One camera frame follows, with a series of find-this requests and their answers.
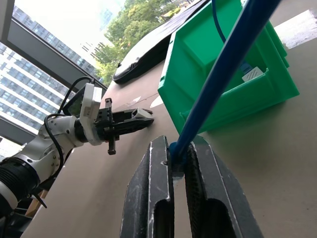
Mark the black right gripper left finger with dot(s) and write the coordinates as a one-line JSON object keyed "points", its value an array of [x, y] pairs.
{"points": [[143, 188]]}

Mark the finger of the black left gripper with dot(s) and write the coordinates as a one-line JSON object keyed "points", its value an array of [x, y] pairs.
{"points": [[133, 126], [123, 115]]}

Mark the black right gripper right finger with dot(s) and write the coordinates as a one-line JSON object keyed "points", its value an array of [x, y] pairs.
{"points": [[213, 181]]}

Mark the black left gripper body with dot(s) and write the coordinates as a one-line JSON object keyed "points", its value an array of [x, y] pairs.
{"points": [[106, 124]]}

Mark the white coupler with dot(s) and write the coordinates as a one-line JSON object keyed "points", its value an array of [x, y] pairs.
{"points": [[143, 112], [253, 74]]}

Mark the green plastic bin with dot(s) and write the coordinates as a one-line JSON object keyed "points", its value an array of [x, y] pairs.
{"points": [[195, 49]]}

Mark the black bag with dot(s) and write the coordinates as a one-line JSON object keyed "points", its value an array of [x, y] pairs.
{"points": [[138, 64]]}

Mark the brown wooden board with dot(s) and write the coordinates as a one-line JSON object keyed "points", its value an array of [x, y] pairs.
{"points": [[34, 205]]}

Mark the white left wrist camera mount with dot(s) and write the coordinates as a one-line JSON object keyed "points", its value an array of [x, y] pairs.
{"points": [[89, 109]]}

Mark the dark window frame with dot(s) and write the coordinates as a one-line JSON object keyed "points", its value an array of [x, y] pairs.
{"points": [[37, 47]]}

